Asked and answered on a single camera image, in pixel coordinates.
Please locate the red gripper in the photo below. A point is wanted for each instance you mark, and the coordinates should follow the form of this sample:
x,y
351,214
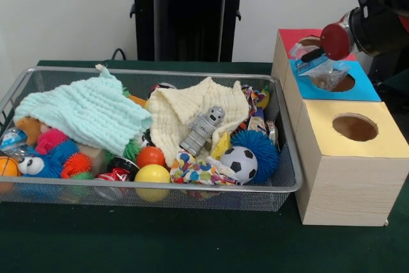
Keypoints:
x,y
335,43

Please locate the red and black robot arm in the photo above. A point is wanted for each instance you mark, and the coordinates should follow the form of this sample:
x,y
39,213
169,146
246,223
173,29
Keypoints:
x,y
383,30

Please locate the wooden box with three holes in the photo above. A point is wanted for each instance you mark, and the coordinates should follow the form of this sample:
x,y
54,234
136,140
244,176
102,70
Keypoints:
x,y
351,190

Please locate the silver mesh bin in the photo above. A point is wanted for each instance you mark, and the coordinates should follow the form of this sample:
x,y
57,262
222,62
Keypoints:
x,y
223,199

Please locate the blue spiky ball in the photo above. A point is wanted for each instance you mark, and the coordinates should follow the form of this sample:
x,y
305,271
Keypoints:
x,y
266,154

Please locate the small soccer ball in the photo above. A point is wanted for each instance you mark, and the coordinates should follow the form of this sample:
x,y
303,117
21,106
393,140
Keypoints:
x,y
239,165

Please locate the grey robot toy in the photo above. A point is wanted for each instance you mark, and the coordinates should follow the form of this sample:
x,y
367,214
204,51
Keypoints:
x,y
199,129

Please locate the cream cloth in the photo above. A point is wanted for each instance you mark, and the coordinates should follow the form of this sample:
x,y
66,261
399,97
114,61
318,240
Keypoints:
x,y
172,110

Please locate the orange ball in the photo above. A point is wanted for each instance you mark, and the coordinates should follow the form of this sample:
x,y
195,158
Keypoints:
x,y
150,157

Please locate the yellow ball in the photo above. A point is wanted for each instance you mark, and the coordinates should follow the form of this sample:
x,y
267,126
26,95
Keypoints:
x,y
152,174

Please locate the mint green cloth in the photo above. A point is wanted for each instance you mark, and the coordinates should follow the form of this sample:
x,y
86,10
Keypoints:
x,y
86,110

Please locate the dark green tablecloth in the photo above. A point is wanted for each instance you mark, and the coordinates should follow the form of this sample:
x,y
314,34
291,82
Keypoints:
x,y
159,244

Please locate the blue spiky toy with eyes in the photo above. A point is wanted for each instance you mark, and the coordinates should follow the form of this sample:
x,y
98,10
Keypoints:
x,y
48,166

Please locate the small orange basketball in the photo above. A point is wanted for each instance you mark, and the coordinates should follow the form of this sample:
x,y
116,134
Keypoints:
x,y
8,166

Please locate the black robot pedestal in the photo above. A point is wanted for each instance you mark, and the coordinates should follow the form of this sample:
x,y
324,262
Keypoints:
x,y
191,14

